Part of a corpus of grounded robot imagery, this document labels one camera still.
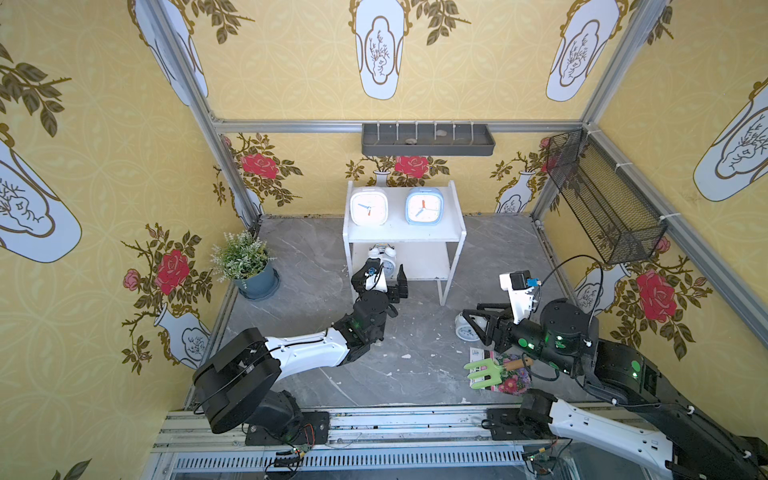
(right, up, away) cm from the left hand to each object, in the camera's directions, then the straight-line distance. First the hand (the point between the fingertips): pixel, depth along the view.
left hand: (390, 268), depth 81 cm
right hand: (+16, -9, -20) cm, 27 cm away
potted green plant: (-41, +2, +3) cm, 42 cm away
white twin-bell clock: (-1, +4, -2) cm, 5 cm away
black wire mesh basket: (+64, +12, +1) cm, 65 cm away
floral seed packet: (+34, -31, +1) cm, 46 cm away
